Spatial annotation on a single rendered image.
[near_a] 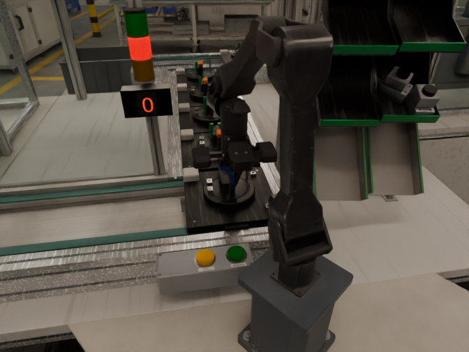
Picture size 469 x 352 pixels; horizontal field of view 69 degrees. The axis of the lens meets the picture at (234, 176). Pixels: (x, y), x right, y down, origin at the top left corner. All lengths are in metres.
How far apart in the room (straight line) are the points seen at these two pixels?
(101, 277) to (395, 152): 0.81
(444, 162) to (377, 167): 0.96
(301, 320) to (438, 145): 1.39
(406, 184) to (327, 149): 0.23
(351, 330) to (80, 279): 0.61
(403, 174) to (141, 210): 0.72
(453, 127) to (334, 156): 0.96
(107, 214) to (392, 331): 0.75
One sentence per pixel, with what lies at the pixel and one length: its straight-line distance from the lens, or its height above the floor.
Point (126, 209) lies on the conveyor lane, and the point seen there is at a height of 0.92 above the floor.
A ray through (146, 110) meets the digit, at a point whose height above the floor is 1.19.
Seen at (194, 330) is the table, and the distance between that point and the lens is 0.80.
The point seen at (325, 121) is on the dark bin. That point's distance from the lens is 0.80.
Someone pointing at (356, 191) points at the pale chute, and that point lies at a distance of 0.94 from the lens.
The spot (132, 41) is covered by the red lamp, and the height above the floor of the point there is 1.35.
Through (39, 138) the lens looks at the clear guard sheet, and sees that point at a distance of 1.06.
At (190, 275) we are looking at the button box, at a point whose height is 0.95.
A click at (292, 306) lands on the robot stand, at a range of 0.59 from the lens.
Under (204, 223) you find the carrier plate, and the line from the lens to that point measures 0.85.
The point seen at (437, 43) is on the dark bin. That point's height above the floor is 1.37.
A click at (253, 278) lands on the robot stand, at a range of 0.62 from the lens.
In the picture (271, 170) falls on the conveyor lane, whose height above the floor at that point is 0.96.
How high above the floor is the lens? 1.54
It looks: 34 degrees down
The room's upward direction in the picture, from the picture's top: straight up
